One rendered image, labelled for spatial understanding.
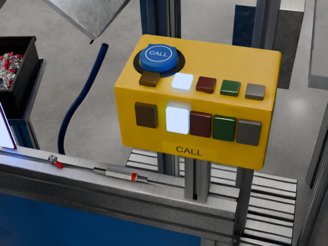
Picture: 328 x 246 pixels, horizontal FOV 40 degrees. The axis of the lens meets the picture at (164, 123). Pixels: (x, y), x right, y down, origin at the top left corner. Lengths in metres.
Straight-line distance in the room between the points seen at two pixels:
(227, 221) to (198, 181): 0.08
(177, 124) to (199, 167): 0.12
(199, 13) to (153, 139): 2.19
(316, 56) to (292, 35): 0.21
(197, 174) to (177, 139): 0.10
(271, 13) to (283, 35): 0.14
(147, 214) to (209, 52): 0.27
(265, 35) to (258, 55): 0.50
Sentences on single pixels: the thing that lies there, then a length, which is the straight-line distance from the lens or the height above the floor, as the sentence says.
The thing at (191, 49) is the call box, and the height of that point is 1.07.
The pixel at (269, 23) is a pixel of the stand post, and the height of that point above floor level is 0.86.
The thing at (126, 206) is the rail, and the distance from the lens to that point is 0.67.
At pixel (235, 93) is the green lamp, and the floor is 1.08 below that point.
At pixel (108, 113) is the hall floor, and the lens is 2.02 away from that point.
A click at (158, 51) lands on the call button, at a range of 0.49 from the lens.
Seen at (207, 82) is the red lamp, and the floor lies 1.08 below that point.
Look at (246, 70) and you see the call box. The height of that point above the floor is 1.07.
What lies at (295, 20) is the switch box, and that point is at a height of 0.82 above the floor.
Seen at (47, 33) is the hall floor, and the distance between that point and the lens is 2.62.
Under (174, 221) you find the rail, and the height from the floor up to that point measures 0.81.
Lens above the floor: 1.36
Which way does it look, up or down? 44 degrees down
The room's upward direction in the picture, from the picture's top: 3 degrees counter-clockwise
